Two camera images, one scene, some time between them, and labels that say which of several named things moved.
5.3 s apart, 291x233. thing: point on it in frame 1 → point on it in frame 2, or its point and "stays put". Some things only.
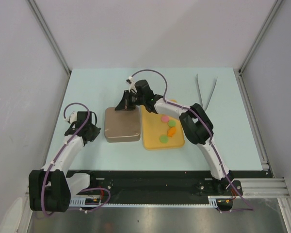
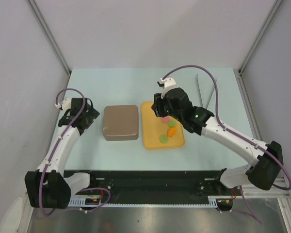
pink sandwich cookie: (165, 119) stays put
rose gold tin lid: (123, 125) stays put
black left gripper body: (94, 131) → (90, 115)
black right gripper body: (140, 100) → (163, 108)
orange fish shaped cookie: (171, 131) stays put
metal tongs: (213, 89) stays put
